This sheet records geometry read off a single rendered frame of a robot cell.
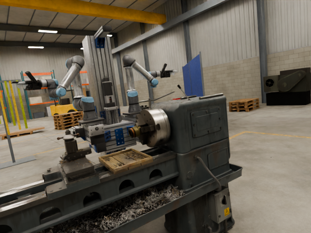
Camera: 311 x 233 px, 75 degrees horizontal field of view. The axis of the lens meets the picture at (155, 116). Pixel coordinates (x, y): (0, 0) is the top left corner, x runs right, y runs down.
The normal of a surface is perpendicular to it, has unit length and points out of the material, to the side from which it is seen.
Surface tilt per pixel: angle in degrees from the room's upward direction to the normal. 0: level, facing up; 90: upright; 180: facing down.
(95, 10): 90
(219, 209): 87
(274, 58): 90
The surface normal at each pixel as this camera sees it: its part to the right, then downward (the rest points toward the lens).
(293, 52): -0.78, 0.18
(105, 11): 0.62, 0.03
